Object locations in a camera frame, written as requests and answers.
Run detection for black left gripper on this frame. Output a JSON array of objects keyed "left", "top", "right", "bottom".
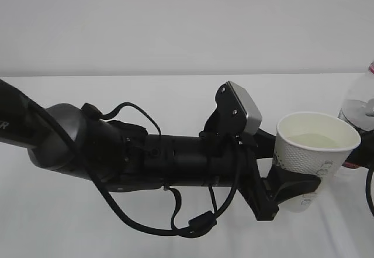
[{"left": 229, "top": 129, "right": 321, "bottom": 221}]

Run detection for black camera cable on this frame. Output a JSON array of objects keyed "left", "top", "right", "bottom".
[{"left": 29, "top": 102, "right": 243, "bottom": 232}]

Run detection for clear water bottle red label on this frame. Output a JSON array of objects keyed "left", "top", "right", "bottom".
[{"left": 335, "top": 60, "right": 374, "bottom": 171}]

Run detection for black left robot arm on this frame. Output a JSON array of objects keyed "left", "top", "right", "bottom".
[{"left": 1, "top": 81, "right": 278, "bottom": 221}]

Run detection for white paper cup green logo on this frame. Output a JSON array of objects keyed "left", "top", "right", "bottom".
[{"left": 272, "top": 112, "right": 361, "bottom": 212}]

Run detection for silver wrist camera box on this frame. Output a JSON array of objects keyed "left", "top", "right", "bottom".
[{"left": 215, "top": 81, "right": 262, "bottom": 136}]

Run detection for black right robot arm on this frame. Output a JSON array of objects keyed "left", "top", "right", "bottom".
[{"left": 268, "top": 99, "right": 373, "bottom": 212}]

